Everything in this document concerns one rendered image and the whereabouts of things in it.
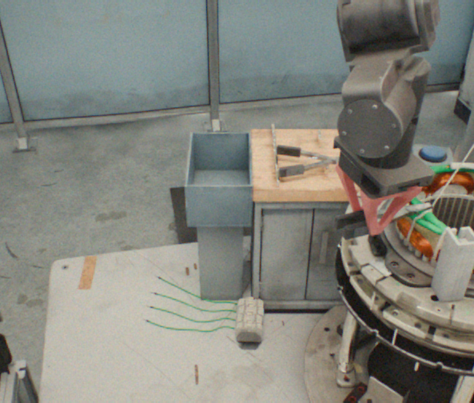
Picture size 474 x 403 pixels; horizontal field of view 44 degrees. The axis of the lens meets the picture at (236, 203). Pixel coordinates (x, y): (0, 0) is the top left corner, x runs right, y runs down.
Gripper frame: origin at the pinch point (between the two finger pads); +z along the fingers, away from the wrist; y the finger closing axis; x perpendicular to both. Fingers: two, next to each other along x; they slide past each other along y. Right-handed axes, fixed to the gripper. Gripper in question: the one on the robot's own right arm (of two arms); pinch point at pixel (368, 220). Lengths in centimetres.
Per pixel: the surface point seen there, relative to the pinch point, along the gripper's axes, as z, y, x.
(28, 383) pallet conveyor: 55, -36, -45
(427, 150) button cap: 12.7, -25.9, 31.1
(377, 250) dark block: 6.8, -1.2, 3.3
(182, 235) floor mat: 118, -138, 18
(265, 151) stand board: 11.1, -33.7, 2.9
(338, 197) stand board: 12.2, -19.0, 8.8
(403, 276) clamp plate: 7.0, 3.7, 3.8
